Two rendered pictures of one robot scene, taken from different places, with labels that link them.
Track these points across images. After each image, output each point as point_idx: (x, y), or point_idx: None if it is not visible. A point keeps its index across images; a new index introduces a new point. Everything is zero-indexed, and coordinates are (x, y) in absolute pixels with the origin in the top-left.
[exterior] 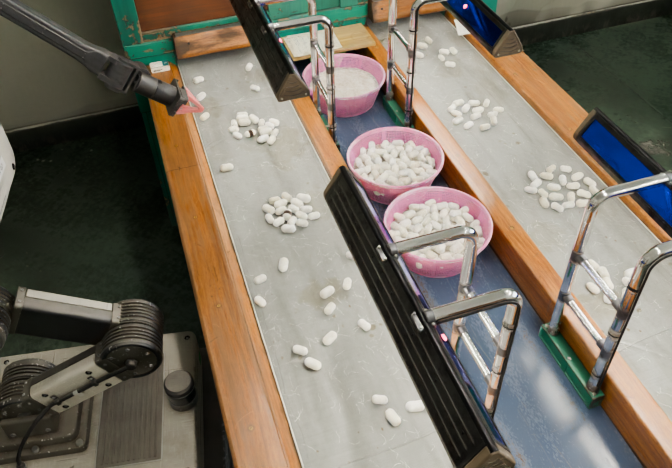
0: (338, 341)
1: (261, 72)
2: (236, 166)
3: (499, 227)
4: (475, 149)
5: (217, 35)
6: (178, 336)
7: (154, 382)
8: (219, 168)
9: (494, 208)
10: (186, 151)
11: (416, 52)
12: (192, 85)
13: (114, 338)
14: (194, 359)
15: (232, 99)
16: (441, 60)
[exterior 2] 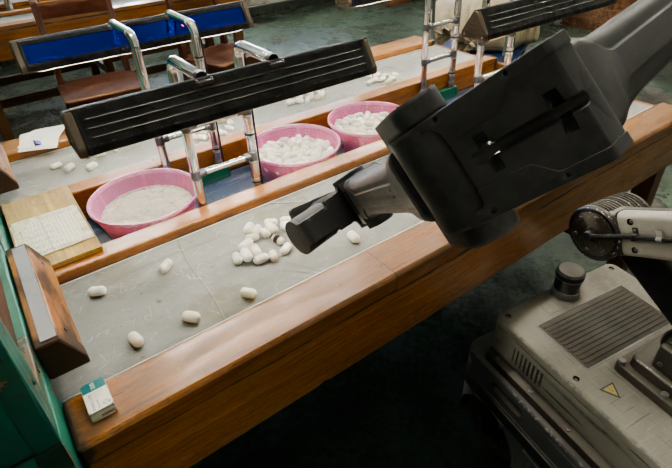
0: None
1: (110, 279)
2: (343, 236)
3: (358, 101)
4: (261, 124)
5: (48, 292)
6: (512, 323)
7: (570, 318)
8: (353, 247)
9: (340, 104)
10: (346, 271)
11: (89, 165)
12: (147, 348)
13: (640, 203)
14: (524, 301)
15: (191, 285)
16: (105, 154)
